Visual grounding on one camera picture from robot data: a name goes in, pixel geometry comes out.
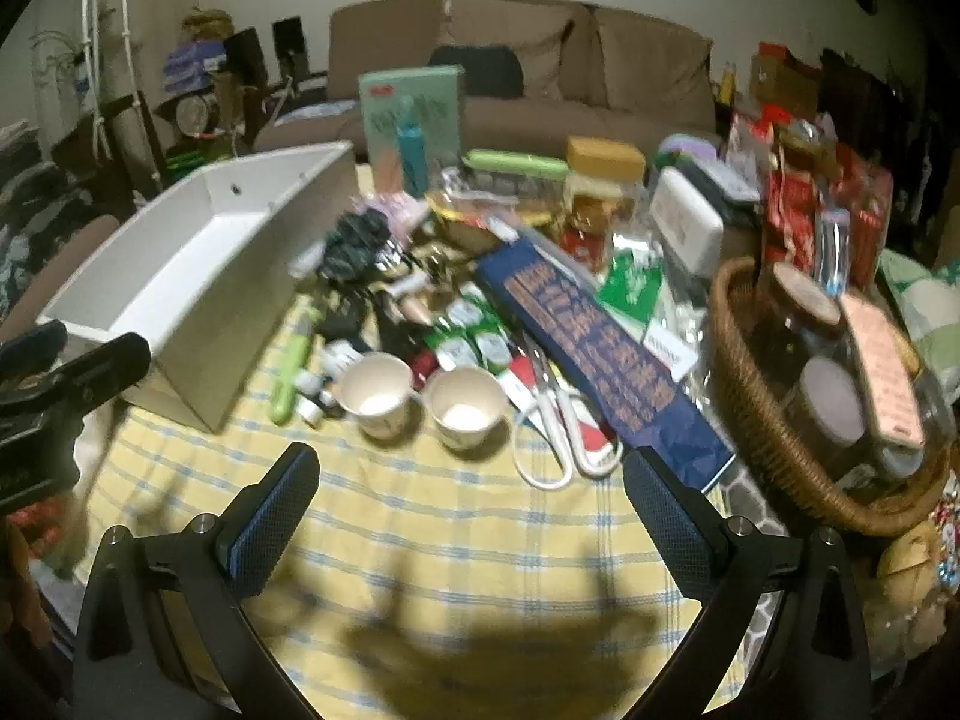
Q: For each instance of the grey-lidded glass jar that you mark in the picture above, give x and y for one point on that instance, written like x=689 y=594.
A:
x=829 y=405

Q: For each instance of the brown wicker basket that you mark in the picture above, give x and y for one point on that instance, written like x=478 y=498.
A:
x=757 y=427

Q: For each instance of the amber jar with red label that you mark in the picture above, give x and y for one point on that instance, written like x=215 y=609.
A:
x=600 y=195

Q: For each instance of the pile of clothes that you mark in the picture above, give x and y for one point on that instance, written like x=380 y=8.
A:
x=37 y=195

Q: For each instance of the cream cup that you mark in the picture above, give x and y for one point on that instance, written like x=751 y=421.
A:
x=375 y=397
x=465 y=409

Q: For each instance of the small white bottles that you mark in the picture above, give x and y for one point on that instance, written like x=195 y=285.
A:
x=322 y=382

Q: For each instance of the black cushion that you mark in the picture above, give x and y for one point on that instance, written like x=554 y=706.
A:
x=476 y=71

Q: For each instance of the clear container with green lid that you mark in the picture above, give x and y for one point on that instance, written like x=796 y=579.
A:
x=514 y=165

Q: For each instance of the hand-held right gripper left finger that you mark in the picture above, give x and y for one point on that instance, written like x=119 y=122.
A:
x=270 y=525

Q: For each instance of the long blue packet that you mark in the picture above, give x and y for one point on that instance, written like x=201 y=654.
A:
x=600 y=349

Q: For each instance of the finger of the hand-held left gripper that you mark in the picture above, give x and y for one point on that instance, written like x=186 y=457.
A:
x=105 y=371

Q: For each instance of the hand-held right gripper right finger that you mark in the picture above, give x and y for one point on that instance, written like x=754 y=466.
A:
x=667 y=532

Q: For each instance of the pink purple packet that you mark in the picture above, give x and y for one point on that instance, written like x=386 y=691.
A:
x=397 y=214

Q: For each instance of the stack of blue packs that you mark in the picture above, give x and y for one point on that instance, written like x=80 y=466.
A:
x=191 y=67

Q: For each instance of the white rectangular case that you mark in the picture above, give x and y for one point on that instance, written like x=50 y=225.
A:
x=686 y=221

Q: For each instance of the white storage box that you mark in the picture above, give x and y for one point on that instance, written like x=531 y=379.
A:
x=195 y=270

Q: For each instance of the black hair clip bundle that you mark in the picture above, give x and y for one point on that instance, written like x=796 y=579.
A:
x=356 y=244

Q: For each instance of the mint green box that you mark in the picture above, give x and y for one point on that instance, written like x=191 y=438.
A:
x=382 y=112

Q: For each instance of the black speaker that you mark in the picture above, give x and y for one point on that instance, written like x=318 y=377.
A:
x=289 y=45

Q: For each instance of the green white cloth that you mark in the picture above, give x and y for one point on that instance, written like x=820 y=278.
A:
x=926 y=307

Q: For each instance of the pink remote control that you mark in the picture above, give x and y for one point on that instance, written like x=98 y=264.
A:
x=885 y=375

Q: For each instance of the light green tube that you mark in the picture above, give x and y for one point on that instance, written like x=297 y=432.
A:
x=289 y=382

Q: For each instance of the brown sofa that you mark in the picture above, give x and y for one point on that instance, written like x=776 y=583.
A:
x=637 y=75

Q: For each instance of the brown-lidded glass jar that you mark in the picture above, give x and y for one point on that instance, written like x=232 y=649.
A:
x=799 y=307

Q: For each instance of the round metal tin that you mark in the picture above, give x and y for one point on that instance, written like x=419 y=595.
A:
x=193 y=114

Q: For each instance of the purple lidded container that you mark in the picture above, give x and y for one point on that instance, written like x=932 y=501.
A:
x=690 y=146

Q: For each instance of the teal bottle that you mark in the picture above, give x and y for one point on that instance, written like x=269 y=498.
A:
x=412 y=157

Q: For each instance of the brown chair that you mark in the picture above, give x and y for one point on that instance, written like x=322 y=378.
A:
x=67 y=255

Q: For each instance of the white paper sheet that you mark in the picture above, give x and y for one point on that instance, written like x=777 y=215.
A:
x=319 y=112

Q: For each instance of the green packet with white print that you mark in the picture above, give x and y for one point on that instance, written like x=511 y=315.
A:
x=630 y=289

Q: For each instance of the red snack packets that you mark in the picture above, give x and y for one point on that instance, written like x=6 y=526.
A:
x=795 y=195

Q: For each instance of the green white sachet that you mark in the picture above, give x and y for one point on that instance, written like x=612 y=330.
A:
x=452 y=352
x=495 y=355
x=463 y=313

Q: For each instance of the yellow rimmed snack packet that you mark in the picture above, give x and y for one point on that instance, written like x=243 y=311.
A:
x=469 y=221

